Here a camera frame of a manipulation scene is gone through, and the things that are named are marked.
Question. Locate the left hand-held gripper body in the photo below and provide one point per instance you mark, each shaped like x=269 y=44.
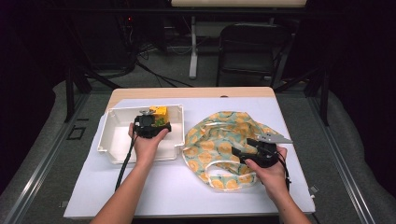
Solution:
x=146 y=126

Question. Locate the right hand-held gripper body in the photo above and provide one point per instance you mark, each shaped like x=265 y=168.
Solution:
x=264 y=155

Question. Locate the yellow box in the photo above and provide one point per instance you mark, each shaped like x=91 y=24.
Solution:
x=160 y=112

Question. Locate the white plastic tray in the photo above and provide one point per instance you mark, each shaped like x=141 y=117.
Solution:
x=118 y=140

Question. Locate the green orange patterned bag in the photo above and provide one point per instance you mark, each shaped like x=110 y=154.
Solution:
x=211 y=140

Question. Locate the person's left hand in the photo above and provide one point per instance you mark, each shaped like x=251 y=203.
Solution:
x=146 y=149

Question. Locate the person's right hand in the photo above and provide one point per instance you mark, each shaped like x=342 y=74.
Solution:
x=271 y=180

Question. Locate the black tape square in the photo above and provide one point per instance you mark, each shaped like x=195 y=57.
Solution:
x=69 y=133

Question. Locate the white table mat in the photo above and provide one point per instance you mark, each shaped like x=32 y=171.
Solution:
x=174 y=199

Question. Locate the black metal stand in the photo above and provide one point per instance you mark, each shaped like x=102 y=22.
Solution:
x=325 y=99
x=71 y=93

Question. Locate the white desk leg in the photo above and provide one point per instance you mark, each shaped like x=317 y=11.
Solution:
x=193 y=53

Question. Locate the dark equipment rack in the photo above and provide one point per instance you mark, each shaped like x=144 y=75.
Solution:
x=102 y=40

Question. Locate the black folding chair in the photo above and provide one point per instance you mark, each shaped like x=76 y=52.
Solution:
x=252 y=46

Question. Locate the aluminium rail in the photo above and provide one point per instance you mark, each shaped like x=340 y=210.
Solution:
x=46 y=158
x=342 y=161

